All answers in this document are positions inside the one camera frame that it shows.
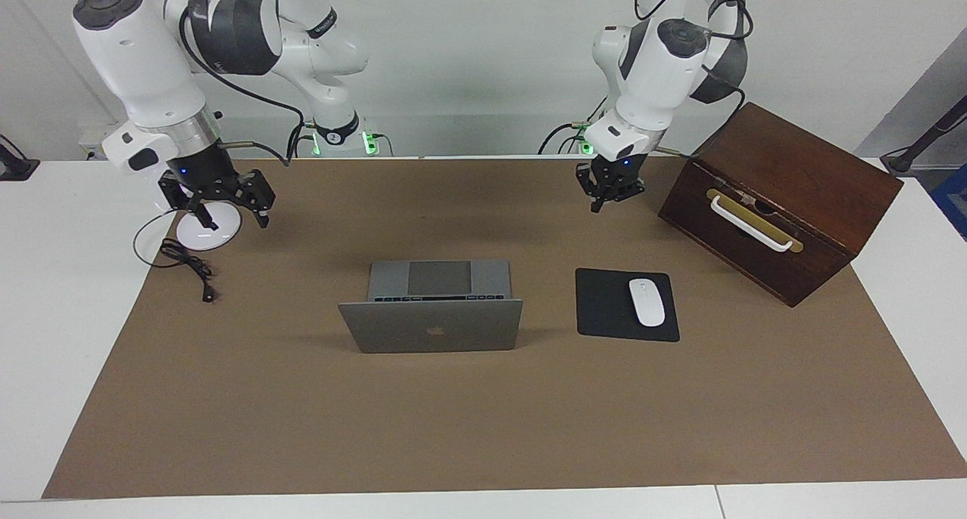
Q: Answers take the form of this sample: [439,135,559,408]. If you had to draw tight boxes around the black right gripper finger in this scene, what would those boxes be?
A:
[159,178,218,231]
[238,170,276,228]

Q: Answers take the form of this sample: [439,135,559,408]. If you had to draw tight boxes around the grey laptop with logo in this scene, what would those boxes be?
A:
[338,259,524,354]

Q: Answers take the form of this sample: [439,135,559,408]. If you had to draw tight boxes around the white desk lamp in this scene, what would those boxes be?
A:
[176,202,243,251]

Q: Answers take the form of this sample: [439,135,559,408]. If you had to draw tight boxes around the black mouse pad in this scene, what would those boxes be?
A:
[575,267,681,343]

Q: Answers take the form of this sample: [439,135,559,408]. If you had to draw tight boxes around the white computer mouse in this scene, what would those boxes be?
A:
[629,278,666,328]

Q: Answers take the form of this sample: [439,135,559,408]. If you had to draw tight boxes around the dark brown wooden box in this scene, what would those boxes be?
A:
[657,101,904,308]

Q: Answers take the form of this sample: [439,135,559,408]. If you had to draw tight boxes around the brass plate on box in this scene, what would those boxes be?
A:
[706,188,805,254]

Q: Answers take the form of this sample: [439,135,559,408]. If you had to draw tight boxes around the black clamp stand base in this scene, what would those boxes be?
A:
[0,132,40,181]

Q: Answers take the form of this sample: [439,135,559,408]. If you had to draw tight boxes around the large brown table mat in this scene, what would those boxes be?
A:
[42,156,967,499]

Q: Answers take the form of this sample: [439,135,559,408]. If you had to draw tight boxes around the black tripod stand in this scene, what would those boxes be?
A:
[882,94,967,177]

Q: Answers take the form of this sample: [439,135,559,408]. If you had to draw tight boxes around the blue box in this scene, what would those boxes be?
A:
[931,164,967,242]

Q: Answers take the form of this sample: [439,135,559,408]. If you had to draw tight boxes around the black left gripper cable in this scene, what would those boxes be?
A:
[633,0,754,161]

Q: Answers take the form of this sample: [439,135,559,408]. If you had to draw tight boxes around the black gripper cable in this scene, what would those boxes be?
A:
[633,0,754,161]
[178,0,307,168]

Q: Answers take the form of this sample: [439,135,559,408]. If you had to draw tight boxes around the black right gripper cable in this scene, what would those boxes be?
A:
[178,0,307,168]

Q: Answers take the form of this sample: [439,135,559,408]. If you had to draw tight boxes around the black lamp power cable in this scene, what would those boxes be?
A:
[133,209,220,303]

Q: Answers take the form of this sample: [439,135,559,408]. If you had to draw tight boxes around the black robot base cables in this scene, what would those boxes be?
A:
[538,96,609,156]

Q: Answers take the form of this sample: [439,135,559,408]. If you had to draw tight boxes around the white box handle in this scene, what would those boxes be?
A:
[709,195,796,252]

